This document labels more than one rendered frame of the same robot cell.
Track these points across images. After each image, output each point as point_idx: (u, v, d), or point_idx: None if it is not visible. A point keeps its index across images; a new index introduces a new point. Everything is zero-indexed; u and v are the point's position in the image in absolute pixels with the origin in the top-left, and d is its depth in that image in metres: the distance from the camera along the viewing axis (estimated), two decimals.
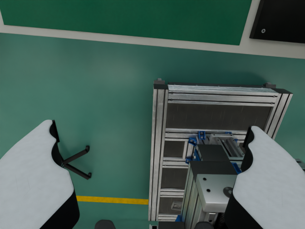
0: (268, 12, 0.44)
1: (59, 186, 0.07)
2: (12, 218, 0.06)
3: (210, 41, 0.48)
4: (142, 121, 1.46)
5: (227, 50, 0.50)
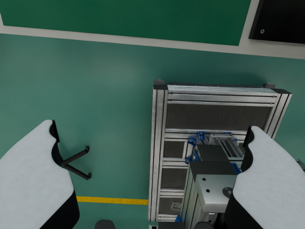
0: (268, 12, 0.44)
1: (59, 186, 0.07)
2: (12, 218, 0.06)
3: (209, 41, 0.49)
4: (142, 122, 1.46)
5: (226, 51, 0.50)
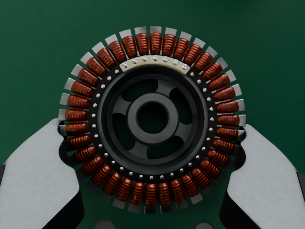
0: None
1: (65, 185, 0.07)
2: (19, 214, 0.06)
3: None
4: None
5: None
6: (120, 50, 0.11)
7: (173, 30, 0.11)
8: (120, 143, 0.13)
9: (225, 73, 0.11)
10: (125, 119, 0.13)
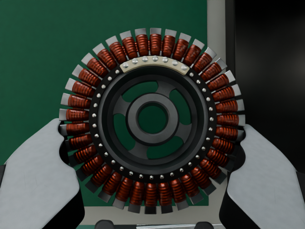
0: (255, 128, 0.17)
1: (66, 185, 0.07)
2: (20, 214, 0.06)
3: None
4: None
5: (182, 220, 0.19)
6: (121, 51, 0.11)
7: (173, 32, 0.11)
8: (120, 143, 0.13)
9: (224, 74, 0.11)
10: (125, 120, 0.13)
